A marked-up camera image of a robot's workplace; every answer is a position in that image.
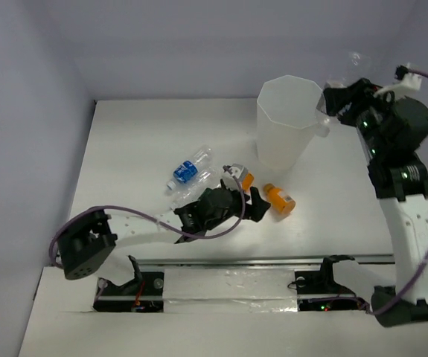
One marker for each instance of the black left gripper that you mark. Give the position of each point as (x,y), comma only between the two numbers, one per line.
(247,202)

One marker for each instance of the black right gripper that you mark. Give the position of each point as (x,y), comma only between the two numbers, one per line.
(356,96)

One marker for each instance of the orange bottle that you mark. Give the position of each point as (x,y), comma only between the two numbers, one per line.
(280,201)
(247,182)

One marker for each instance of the clear bottle red blue label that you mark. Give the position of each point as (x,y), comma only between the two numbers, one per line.
(354,66)

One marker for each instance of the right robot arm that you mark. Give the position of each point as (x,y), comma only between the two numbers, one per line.
(391,125)

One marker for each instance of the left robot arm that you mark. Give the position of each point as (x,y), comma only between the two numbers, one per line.
(115,223)

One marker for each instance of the white octagonal plastic bin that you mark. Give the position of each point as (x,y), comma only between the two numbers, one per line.
(287,120)

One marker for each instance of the clear bottle green label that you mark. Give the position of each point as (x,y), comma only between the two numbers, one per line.
(187,193)

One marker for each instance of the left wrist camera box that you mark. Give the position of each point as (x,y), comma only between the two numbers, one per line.
(235,170)

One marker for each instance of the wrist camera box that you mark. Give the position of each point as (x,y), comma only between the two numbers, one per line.
(407,83)
(235,170)

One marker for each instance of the aluminium right side rail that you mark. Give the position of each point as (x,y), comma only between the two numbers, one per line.
(364,115)

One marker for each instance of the aluminium rail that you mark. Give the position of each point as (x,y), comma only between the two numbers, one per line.
(364,115)
(170,249)

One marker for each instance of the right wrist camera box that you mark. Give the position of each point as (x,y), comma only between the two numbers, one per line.
(407,83)

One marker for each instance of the aluminium front rail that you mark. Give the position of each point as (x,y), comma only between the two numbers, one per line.
(170,249)

